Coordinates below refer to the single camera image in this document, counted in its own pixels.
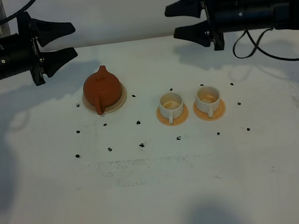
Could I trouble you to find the cream teapot saucer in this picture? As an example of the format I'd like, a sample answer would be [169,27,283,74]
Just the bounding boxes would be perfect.
[82,84,127,114]

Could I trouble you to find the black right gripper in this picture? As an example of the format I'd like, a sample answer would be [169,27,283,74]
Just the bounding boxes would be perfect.
[164,0,245,51]

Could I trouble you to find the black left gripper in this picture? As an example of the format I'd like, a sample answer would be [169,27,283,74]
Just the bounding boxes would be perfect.
[0,11,78,86]

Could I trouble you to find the white teacup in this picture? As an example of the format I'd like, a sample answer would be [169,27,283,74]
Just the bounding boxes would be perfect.
[195,85,221,118]
[158,92,184,125]

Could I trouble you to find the right white teacup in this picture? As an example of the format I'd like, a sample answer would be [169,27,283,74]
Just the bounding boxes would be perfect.
[195,85,221,118]

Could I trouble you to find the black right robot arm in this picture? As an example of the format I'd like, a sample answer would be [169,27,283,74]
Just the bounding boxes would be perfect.
[165,0,299,51]

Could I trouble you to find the right orange saucer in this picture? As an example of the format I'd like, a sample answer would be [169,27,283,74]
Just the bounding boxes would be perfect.
[193,99,226,121]

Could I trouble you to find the left white teacup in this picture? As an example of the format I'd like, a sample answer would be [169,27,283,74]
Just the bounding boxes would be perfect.
[158,92,184,125]

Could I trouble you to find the left orange saucer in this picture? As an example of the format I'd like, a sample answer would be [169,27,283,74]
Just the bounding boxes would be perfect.
[156,105,189,126]

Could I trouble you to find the brown clay teapot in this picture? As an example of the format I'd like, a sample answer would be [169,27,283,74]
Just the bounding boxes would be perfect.
[83,66,122,115]

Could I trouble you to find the orange saucer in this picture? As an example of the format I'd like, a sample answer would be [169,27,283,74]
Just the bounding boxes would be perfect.
[193,99,226,121]
[156,105,189,126]

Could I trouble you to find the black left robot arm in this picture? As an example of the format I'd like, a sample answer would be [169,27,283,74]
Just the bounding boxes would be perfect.
[0,11,78,86]

